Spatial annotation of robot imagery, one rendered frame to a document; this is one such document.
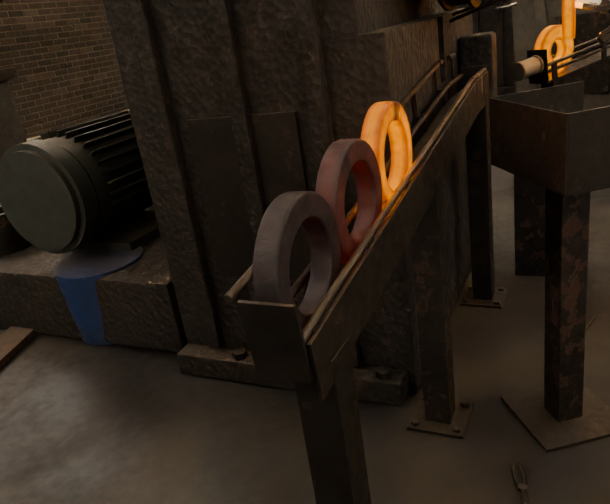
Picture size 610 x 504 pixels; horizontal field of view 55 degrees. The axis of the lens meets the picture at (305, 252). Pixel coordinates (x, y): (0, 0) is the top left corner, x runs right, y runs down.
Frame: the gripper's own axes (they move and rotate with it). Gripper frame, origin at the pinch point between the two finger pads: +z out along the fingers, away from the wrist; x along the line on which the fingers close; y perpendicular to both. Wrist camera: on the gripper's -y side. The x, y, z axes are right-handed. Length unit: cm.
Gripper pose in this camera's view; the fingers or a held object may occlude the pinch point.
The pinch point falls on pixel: (569, 4)
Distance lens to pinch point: 199.2
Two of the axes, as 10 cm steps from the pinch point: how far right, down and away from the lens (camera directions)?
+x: -4.1, 3.8, -8.3
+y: 1.2, -8.8, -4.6
